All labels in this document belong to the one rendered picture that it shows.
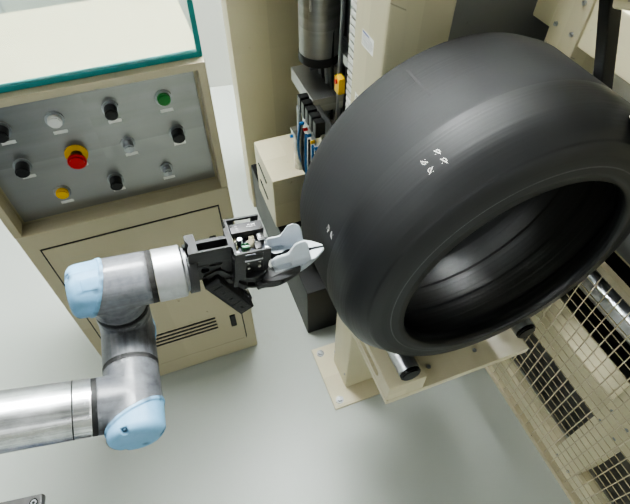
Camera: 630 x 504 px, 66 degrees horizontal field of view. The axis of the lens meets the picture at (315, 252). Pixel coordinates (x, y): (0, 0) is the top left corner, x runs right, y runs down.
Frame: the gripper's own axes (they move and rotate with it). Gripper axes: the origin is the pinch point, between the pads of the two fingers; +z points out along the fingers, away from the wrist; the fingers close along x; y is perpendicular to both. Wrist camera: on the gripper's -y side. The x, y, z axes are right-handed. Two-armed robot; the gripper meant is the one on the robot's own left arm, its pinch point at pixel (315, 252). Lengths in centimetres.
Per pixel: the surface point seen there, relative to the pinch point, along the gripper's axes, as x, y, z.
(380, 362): -5.9, -34.5, 17.1
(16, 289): 121, -134, -84
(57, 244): 55, -44, -47
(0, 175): 60, -23, -53
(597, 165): -12.1, 21.0, 33.4
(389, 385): -11.3, -34.6, 16.6
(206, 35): 250, -84, 33
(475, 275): 4, -25, 44
